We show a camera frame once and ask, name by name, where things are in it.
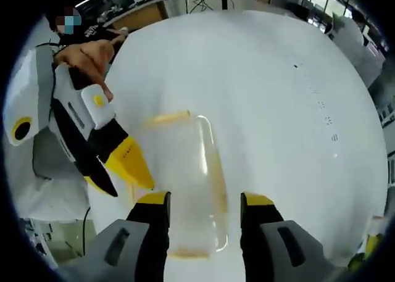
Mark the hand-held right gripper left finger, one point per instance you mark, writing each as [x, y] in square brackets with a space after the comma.
[148, 232]

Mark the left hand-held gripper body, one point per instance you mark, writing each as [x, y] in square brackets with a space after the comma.
[31, 93]

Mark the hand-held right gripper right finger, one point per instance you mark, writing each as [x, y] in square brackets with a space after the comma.
[262, 238]

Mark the yellow plastic buckle part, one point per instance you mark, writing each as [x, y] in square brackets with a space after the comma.
[171, 117]
[188, 253]

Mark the person's left hand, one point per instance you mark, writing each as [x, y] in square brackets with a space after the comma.
[89, 60]

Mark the clear plastic tray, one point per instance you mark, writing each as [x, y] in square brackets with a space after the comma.
[185, 177]

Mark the wooden desk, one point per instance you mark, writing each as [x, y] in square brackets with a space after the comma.
[139, 12]

